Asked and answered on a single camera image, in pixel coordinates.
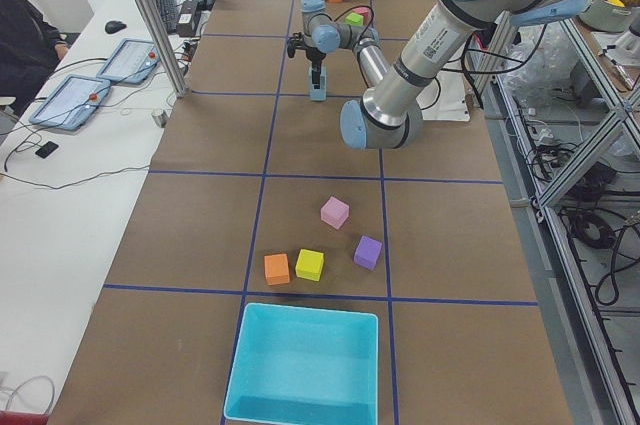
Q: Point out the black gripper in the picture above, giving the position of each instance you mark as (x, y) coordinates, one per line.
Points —
(315, 58)

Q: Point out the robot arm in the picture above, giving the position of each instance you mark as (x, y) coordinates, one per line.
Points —
(388, 115)

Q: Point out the green foam block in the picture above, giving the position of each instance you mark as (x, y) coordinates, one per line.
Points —
(354, 19)

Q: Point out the pink foam block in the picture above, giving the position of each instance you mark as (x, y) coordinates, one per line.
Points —
(364, 12)

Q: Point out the lilac foam block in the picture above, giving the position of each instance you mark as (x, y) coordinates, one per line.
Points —
(335, 212)

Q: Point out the small metal cylinder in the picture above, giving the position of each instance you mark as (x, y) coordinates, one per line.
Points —
(159, 117)

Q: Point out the black keyboard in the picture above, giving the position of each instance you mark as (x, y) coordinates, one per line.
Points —
(168, 13)

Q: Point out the blue teach pendant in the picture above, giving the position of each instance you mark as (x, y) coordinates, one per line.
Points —
(131, 63)
(72, 103)

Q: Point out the purple foam block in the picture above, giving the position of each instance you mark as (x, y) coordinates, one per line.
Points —
(367, 252)

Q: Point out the yellow foam block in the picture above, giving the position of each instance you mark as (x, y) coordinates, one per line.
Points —
(309, 265)

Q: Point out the black computer mouse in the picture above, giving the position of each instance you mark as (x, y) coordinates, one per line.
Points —
(114, 26)

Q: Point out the black smartphone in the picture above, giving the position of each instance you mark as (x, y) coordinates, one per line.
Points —
(46, 149)

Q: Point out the seated person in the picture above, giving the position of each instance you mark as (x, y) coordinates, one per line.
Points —
(31, 49)

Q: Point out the light blue plastic bin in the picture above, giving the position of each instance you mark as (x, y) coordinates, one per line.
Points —
(298, 365)

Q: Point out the metal pot with items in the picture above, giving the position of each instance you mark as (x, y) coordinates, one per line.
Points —
(613, 16)

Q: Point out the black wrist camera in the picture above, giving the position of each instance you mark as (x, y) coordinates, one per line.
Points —
(294, 43)

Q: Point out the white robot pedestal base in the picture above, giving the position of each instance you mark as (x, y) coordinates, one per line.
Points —
(450, 105)

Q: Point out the aluminium frame post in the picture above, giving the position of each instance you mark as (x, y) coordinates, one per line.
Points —
(152, 20)

